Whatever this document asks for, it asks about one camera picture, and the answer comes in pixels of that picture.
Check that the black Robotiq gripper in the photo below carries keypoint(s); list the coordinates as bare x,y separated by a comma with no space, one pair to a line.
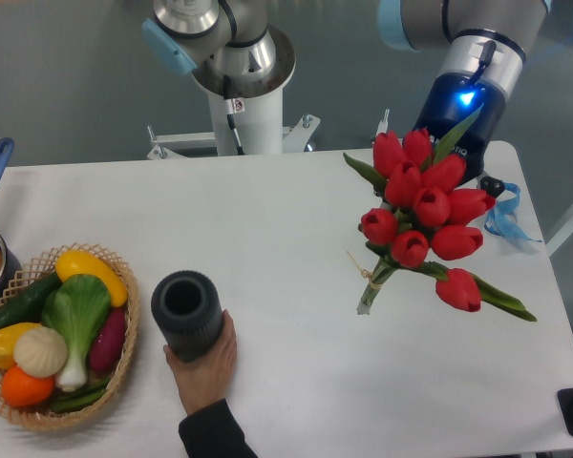
450,100

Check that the red tulip bouquet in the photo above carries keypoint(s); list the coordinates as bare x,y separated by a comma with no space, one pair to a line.
425,219

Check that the dark grey ribbed vase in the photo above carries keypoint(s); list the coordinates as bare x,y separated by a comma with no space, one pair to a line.
187,310

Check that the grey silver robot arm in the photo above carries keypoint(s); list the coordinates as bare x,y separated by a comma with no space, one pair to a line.
486,40

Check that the black sleeved forearm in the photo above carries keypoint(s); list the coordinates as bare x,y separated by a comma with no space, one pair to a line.
214,432

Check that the person's bare hand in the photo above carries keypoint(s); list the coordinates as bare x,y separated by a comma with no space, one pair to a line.
205,381

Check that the blue crumpled ribbon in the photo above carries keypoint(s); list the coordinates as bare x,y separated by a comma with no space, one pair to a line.
502,221

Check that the purple sweet potato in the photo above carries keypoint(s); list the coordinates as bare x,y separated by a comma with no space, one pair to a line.
107,347

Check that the green bok choy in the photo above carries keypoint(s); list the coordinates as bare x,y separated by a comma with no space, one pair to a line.
77,310

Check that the woven wicker basket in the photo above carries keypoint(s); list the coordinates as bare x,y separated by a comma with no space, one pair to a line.
114,271

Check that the green bean pods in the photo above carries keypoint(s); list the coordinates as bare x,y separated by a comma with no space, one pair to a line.
80,399

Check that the dark green cucumber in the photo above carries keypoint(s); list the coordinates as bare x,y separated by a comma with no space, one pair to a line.
26,306

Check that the cream steamed bun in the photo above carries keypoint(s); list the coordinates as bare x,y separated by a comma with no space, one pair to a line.
40,352

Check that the orange fruit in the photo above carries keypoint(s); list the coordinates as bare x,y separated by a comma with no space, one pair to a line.
19,389

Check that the yellow bell pepper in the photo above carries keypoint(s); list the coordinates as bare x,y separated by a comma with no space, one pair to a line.
8,338

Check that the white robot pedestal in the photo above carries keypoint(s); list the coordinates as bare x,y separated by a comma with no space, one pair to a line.
244,88

